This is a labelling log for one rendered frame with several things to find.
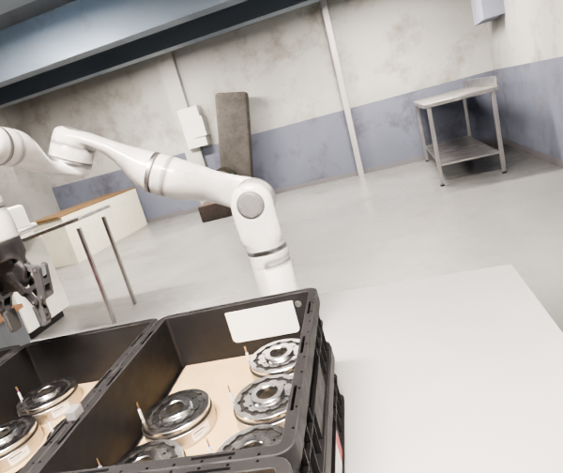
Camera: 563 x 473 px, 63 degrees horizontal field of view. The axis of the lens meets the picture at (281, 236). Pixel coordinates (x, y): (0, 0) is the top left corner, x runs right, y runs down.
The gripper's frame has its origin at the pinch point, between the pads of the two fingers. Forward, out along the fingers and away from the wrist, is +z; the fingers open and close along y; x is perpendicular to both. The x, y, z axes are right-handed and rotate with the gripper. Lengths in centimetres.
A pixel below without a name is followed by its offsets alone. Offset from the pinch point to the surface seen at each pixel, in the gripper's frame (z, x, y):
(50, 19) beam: -172, -384, 205
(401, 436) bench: 31, 1, -57
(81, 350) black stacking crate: 10.8, -7.7, -1.0
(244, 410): 15.0, 12.2, -38.1
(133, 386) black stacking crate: 11.2, 7.9, -20.3
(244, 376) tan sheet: 17.8, -1.1, -34.1
